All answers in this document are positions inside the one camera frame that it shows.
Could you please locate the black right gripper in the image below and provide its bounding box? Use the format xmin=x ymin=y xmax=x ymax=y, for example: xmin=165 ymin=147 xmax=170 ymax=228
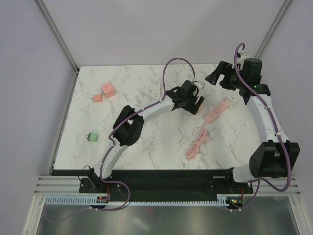
xmin=205 ymin=61 xmax=246 ymax=91

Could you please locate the peach cube socket adapter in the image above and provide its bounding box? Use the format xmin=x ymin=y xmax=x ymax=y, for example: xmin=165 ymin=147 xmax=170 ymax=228
xmin=197 ymin=103 xmax=205 ymax=114

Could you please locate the white wall charger plug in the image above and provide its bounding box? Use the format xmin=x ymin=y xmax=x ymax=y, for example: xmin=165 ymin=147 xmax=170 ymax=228
xmin=226 ymin=97 xmax=237 ymax=107

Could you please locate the pink power strip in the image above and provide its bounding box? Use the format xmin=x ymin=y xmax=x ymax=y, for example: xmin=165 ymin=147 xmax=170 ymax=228
xmin=204 ymin=97 xmax=231 ymax=124

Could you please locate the white triangular power strip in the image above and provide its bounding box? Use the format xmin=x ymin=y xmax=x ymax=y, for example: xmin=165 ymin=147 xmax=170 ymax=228
xmin=138 ymin=81 xmax=162 ymax=100

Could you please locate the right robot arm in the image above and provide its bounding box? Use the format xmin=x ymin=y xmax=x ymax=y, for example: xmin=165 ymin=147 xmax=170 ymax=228
xmin=205 ymin=58 xmax=300 ymax=193

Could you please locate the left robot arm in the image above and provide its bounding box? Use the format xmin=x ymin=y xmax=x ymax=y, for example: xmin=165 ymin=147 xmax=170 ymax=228
xmin=79 ymin=80 xmax=204 ymax=193

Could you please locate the salmon charger plug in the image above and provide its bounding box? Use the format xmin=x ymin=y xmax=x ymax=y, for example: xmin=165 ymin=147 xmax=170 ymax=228
xmin=92 ymin=94 xmax=103 ymax=103

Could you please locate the green charger plug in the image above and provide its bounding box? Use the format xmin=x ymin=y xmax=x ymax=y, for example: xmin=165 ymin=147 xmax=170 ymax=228
xmin=87 ymin=132 xmax=99 ymax=142

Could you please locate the pink cube socket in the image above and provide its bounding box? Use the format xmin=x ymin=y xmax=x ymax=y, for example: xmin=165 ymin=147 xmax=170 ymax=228
xmin=101 ymin=83 xmax=116 ymax=99

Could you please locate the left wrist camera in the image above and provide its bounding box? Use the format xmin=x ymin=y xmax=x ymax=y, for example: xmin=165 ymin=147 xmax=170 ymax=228
xmin=193 ymin=81 xmax=205 ymax=96

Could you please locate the right aluminium frame post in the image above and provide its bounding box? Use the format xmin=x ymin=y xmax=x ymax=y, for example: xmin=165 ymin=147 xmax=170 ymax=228
xmin=253 ymin=0 xmax=293 ymax=59

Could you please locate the aluminium frame post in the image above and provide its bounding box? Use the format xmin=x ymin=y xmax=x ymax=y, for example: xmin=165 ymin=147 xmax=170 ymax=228
xmin=253 ymin=0 xmax=293 ymax=59
xmin=34 ymin=0 xmax=80 ymax=74

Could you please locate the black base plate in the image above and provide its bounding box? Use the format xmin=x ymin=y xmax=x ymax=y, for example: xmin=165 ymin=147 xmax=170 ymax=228
xmin=79 ymin=168 xmax=254 ymax=204

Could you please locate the white slotted cable duct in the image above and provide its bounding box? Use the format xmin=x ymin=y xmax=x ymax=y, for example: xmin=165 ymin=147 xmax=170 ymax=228
xmin=45 ymin=195 xmax=244 ymax=206

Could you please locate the aluminium rail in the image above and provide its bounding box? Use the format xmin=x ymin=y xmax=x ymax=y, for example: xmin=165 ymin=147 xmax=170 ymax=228
xmin=34 ymin=175 xmax=83 ymax=196

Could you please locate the left aluminium frame post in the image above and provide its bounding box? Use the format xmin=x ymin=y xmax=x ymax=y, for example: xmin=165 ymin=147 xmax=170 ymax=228
xmin=34 ymin=0 xmax=80 ymax=74

